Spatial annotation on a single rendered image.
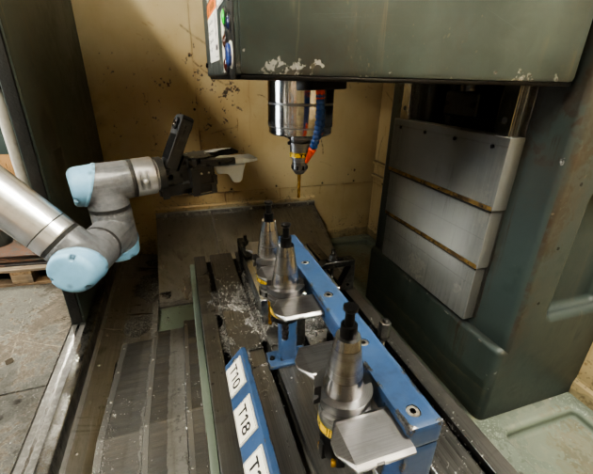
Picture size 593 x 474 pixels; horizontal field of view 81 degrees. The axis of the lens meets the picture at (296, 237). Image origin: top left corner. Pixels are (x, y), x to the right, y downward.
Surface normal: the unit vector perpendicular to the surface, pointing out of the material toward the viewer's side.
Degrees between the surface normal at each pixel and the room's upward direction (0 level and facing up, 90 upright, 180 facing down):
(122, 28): 90
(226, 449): 0
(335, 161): 90
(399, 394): 0
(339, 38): 90
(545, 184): 90
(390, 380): 0
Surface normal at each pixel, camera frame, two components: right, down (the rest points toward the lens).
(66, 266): 0.07, 0.41
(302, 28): 0.31, 0.40
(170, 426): 0.07, -0.85
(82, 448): 0.30, -0.90
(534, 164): -0.95, 0.11
